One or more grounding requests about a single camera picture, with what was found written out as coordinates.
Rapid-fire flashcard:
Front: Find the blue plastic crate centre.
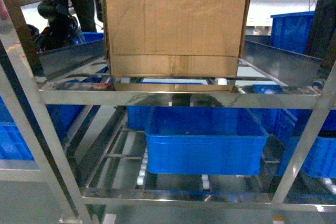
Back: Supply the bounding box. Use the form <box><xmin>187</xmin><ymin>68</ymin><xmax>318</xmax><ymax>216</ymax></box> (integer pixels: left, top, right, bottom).
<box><xmin>126</xmin><ymin>105</ymin><xmax>269</xmax><ymax>176</ymax></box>

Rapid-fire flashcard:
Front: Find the stainless steel shelf rack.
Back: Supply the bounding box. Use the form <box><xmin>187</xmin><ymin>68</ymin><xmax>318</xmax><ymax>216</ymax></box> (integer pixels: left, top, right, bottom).
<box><xmin>1</xmin><ymin>0</ymin><xmax>335</xmax><ymax>223</ymax></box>

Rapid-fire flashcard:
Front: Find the blue crate far left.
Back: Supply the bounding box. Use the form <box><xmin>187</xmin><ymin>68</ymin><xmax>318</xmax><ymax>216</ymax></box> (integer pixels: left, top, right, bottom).
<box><xmin>1</xmin><ymin>101</ymin><xmax>84</xmax><ymax>161</ymax></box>

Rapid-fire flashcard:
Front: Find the blue plastic crate right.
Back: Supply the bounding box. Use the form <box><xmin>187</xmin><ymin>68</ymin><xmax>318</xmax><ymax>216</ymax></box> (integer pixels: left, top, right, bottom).
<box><xmin>250</xmin><ymin>108</ymin><xmax>335</xmax><ymax>178</ymax></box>

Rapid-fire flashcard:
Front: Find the blue plastic crate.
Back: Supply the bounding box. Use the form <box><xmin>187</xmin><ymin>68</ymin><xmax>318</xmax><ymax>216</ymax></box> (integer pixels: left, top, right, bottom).
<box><xmin>250</xmin><ymin>108</ymin><xmax>335</xmax><ymax>178</ymax></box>
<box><xmin>126</xmin><ymin>105</ymin><xmax>269</xmax><ymax>176</ymax></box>

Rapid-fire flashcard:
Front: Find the blue crate upper right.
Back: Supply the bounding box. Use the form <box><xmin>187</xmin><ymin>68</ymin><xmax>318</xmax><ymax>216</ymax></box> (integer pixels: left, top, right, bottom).
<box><xmin>270</xmin><ymin>11</ymin><xmax>314</xmax><ymax>54</ymax></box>

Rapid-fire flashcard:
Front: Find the brown cardboard box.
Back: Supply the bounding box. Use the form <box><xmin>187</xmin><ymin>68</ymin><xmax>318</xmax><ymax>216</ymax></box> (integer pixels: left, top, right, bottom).
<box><xmin>104</xmin><ymin>0</ymin><xmax>249</xmax><ymax>78</ymax></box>

